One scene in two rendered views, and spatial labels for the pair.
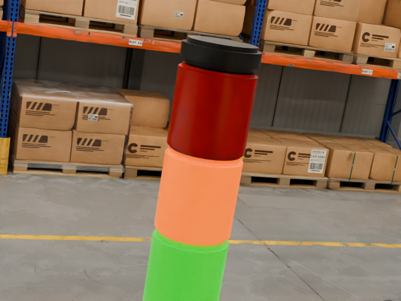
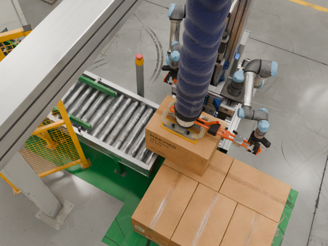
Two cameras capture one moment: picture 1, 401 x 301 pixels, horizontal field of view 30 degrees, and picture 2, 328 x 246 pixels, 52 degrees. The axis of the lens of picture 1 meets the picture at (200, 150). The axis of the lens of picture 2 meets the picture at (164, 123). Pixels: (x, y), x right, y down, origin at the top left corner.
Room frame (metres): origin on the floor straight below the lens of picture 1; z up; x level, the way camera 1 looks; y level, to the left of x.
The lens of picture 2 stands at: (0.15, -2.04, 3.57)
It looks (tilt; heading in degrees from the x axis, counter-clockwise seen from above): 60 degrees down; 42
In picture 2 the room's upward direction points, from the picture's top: 5 degrees clockwise
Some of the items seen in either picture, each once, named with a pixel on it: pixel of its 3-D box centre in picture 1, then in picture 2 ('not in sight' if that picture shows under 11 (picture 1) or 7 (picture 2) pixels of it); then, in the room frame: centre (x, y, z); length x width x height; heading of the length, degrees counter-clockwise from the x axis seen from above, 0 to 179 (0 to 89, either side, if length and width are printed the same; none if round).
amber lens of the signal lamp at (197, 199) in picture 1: (198, 193); not in sight; (0.46, 0.00, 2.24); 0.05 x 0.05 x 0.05
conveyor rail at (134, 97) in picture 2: not in sight; (87, 77); (1.19, 0.15, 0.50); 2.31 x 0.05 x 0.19; 108
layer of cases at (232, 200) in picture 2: not in sight; (210, 207); (1.18, -1.80, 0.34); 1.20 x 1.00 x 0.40; 108
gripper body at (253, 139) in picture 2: not in sight; (256, 137); (1.51, -1.75, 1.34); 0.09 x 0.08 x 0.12; 108
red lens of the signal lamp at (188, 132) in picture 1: (212, 109); not in sight; (0.46, 0.00, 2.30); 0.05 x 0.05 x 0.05
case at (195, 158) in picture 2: not in sight; (184, 135); (1.32, -1.23, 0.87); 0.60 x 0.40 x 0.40; 108
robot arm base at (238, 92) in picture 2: not in sight; (235, 86); (1.94, -1.26, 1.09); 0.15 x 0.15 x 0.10
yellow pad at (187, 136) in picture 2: not in sight; (180, 130); (1.24, -1.24, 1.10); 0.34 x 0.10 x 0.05; 108
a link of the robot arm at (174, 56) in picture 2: not in sight; (174, 57); (1.50, -0.87, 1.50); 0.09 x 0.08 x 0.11; 44
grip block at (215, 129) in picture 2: not in sight; (214, 128); (1.40, -1.45, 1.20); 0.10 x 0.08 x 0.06; 18
